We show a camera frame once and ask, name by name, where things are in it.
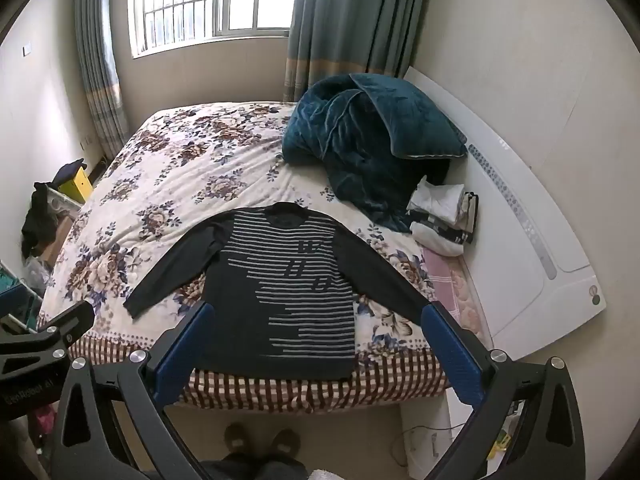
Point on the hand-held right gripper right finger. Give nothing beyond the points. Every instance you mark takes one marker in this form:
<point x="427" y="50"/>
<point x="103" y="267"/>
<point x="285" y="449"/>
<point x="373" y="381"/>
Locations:
<point x="450" y="355"/>

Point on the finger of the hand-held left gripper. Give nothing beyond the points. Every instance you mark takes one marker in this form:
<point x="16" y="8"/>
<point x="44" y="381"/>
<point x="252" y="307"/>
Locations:
<point x="70" y="320"/>

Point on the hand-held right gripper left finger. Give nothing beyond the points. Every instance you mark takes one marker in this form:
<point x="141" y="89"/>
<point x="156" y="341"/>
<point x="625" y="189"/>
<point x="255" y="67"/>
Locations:
<point x="185" y="355"/>

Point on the dark striped sweater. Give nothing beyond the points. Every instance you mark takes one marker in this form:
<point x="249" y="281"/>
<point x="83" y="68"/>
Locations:
<point x="280" y="310"/>

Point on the clear plastic bag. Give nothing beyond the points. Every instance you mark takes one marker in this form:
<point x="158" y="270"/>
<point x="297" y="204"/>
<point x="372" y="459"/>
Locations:
<point x="36" y="272"/>

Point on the green crate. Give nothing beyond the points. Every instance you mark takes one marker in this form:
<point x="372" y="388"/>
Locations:
<point x="15" y="290"/>

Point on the pink quilted mattress pad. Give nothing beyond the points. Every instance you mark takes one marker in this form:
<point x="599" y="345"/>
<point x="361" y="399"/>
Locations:
<point x="460" y="290"/>

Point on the brown cardboard box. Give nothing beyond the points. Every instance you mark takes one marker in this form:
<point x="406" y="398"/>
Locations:
<point x="57" y="240"/>

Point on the white bedside cabinet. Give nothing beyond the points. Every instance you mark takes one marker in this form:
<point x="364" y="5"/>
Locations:
<point x="430" y="440"/>

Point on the yellow green small item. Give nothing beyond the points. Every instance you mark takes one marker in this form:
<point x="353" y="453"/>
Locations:
<point x="501" y="445"/>

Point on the white fluffy folded garment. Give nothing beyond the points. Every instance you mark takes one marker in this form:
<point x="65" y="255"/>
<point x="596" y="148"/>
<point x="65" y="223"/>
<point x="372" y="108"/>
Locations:
<point x="440" y="242"/>

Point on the person's dark pants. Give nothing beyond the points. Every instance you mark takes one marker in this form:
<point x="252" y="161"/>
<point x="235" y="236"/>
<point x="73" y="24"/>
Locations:
<point x="250" y="467"/>

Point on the yellow box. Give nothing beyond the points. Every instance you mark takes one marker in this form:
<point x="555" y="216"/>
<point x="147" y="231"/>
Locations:
<point x="77" y="187"/>

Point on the person's right shoe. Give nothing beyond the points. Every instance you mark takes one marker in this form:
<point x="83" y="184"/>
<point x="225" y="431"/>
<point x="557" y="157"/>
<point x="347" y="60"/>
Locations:
<point x="285" y="442"/>

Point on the black white striped folded garment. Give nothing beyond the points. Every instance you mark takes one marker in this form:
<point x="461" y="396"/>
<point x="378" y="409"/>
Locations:
<point x="467" y="220"/>

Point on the dark blue cloth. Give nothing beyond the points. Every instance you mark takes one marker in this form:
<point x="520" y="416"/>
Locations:
<point x="70" y="170"/>

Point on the white headboard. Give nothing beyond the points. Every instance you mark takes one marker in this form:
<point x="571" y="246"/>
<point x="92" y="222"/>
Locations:
<point x="550" y="200"/>

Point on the floral bed blanket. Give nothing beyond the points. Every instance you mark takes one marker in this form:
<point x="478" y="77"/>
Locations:
<point x="200" y="170"/>

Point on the teal pillow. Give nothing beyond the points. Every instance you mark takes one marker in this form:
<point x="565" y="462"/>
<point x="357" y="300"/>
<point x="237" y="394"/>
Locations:
<point x="415" y="125"/>

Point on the teal curtain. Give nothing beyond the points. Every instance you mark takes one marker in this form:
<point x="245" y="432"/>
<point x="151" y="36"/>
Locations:
<point x="340" y="20"/>
<point x="100" y="60"/>

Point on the teal plush quilt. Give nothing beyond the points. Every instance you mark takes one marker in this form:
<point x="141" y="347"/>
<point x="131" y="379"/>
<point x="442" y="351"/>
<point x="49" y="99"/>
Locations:
<point x="325" y="125"/>

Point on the white wall socket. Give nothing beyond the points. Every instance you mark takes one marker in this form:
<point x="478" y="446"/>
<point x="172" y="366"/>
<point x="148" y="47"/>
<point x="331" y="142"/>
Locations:
<point x="87" y="142"/>

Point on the white wall switch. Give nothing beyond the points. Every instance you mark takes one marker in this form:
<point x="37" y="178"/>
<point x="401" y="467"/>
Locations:
<point x="28" y="49"/>

